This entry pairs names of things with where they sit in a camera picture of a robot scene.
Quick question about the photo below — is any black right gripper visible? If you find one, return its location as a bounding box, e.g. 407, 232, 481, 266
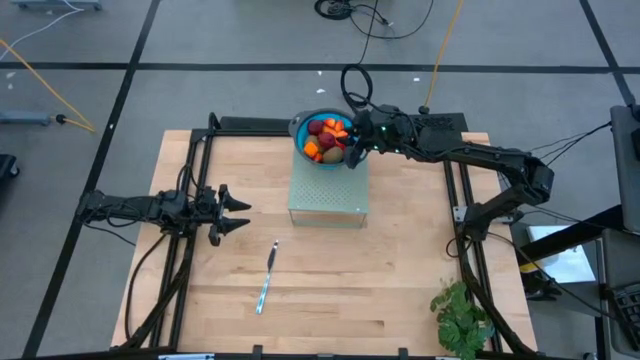
343, 103, 417, 170

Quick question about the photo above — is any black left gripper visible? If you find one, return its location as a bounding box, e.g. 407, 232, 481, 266
197, 183, 253, 247

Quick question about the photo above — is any red-orange toy mango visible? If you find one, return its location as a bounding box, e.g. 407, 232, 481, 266
322, 127, 348, 152

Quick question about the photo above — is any blue collapsible bowl grey rim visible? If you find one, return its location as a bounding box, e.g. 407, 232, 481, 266
287, 108, 372, 172

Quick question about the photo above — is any pale green perforated metal shelf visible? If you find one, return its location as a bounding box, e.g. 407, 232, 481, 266
287, 118, 372, 230

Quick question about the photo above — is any green leafy plant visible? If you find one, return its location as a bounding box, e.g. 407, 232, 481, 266
429, 279, 497, 360

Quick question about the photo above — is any black caster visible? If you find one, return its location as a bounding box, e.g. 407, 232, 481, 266
0, 153, 21, 180

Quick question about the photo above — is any grey stand foot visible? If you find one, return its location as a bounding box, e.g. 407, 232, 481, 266
0, 110, 53, 127
10, 0, 104, 12

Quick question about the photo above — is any black side slab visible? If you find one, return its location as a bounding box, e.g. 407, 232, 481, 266
518, 203, 627, 267

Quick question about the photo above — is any white sheet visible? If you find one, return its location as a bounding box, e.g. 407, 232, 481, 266
526, 223, 597, 285

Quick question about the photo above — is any grey desk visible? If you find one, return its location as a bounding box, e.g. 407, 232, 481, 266
608, 103, 640, 236

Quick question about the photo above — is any black keyboard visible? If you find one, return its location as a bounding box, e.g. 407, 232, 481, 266
610, 281, 640, 326

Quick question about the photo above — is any black coiled cable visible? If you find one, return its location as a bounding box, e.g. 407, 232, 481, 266
339, 63, 375, 110

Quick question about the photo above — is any hanging yellow cable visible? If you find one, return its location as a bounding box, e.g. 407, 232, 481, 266
419, 0, 466, 116

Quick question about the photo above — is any black aluminium rig frame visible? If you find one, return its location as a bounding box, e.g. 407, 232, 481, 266
110, 111, 540, 360

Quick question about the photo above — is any black cable bundle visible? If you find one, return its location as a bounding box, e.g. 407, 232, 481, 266
313, 0, 436, 41

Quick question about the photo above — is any yellow floor cable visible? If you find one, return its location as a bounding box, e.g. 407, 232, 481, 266
0, 38, 97, 134

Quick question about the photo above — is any thin black cable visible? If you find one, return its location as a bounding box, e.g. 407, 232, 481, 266
524, 121, 614, 170

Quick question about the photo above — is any white floor cable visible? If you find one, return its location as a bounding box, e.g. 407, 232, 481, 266
0, 0, 87, 62

